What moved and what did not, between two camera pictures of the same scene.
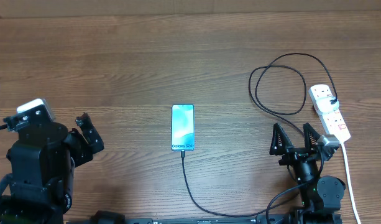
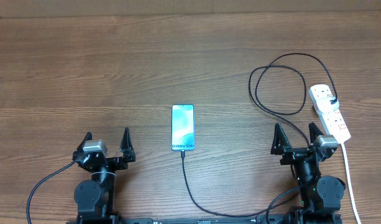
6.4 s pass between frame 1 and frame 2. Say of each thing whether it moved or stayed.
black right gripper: stayed
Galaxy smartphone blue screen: stayed
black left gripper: moved
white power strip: stayed
